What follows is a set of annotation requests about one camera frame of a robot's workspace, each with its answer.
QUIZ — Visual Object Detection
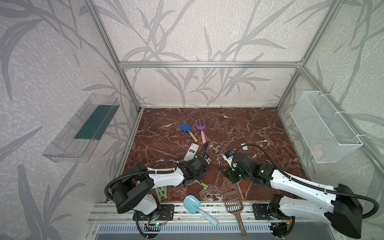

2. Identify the purple toy rake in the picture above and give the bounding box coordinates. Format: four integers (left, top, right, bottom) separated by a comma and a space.
195, 119, 207, 144

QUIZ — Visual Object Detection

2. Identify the white wire mesh basket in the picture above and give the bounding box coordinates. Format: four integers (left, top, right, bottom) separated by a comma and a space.
291, 91, 363, 164

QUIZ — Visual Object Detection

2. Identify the clear plastic wall shelf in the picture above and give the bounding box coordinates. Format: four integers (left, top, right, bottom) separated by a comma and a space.
43, 94, 120, 163

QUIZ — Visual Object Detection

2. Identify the light blue plastic scoop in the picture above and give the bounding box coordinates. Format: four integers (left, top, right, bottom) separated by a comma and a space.
183, 195, 219, 227

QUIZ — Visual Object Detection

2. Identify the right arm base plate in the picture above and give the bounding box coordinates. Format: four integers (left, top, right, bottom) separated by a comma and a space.
252, 203, 291, 221

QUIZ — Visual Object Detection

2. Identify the black yellow screwdriver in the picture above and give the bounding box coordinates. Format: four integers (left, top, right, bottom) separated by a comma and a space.
210, 162, 227, 173

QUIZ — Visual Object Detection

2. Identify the green plastic slotted tool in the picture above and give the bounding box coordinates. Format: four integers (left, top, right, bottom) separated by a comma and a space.
155, 187, 168, 202

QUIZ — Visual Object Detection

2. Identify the white remote control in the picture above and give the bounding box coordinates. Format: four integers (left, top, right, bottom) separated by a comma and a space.
184, 144, 200, 161

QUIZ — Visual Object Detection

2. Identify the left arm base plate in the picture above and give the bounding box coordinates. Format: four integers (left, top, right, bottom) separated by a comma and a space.
133, 204, 175, 221

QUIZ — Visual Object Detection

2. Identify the aluminium front rail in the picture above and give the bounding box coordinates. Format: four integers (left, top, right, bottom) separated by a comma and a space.
88, 197, 330, 224

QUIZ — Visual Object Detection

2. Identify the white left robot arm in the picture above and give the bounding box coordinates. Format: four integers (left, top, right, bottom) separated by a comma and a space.
104, 153, 211, 216

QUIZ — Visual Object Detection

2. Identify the blue toy shovel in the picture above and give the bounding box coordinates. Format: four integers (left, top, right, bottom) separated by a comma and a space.
180, 123, 198, 143

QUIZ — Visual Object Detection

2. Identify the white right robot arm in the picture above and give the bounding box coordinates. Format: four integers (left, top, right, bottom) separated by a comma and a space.
222, 146, 380, 239

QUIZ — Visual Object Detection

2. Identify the brown litter scoop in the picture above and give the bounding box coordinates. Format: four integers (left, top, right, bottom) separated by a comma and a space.
222, 190, 247, 237

